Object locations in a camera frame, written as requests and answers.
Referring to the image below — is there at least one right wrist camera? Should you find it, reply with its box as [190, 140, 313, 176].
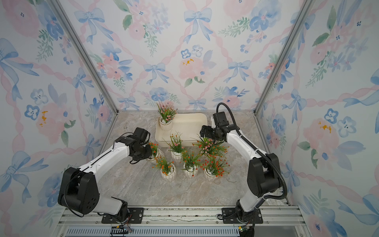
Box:
[212, 112, 230, 128]

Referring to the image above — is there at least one right aluminium corner post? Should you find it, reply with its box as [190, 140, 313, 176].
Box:
[254, 0, 314, 116]

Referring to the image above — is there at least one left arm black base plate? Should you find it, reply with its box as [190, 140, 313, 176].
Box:
[101, 207, 144, 225]

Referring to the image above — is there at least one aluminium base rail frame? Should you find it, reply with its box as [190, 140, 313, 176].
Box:
[53, 206, 311, 237]

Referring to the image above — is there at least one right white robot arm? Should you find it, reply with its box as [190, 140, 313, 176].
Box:
[200, 124, 288, 223]

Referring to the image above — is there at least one left aluminium corner post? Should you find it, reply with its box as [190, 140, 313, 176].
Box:
[47, 0, 119, 115]

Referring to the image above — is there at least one large pink gypsophila pot right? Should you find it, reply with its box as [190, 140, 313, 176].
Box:
[192, 136, 228, 158]

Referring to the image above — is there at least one aluminium corner post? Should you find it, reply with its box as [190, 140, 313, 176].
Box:
[254, 0, 314, 116]
[47, 0, 119, 115]

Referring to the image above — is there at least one black corrugated cable conduit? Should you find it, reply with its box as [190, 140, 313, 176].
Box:
[216, 102, 288, 199]

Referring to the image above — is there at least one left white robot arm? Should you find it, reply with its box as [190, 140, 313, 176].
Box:
[58, 137, 152, 222]

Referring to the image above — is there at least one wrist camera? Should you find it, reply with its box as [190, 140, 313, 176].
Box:
[212, 112, 230, 128]
[132, 127, 151, 143]

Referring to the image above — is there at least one pink gypsophila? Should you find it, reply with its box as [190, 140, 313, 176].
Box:
[157, 102, 177, 131]

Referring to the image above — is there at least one pink gypsophila pot back middle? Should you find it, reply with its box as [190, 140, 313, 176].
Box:
[168, 132, 186, 163]

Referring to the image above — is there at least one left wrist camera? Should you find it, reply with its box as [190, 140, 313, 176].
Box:
[132, 127, 151, 143]

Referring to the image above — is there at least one orange gypsophila pot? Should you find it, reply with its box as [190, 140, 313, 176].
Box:
[147, 142, 164, 164]
[155, 157, 176, 182]
[181, 151, 201, 178]

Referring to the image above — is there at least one cream plastic storage box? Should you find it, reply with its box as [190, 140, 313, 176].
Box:
[155, 113, 208, 147]

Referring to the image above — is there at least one red gypsophila pot front right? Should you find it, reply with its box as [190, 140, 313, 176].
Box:
[201, 157, 231, 181]

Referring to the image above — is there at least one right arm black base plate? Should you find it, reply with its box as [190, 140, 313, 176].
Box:
[217, 207, 263, 225]

